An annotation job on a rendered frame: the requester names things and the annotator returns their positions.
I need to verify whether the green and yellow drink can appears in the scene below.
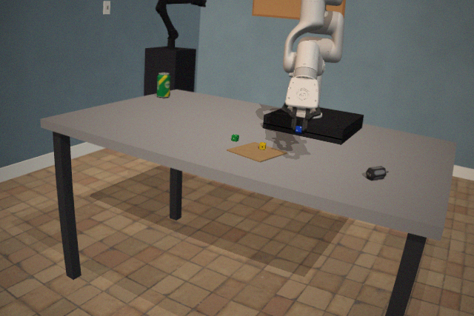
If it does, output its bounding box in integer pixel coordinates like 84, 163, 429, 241
157, 73, 170, 98

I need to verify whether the tan square mat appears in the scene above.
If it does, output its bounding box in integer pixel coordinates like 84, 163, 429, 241
227, 142, 287, 162

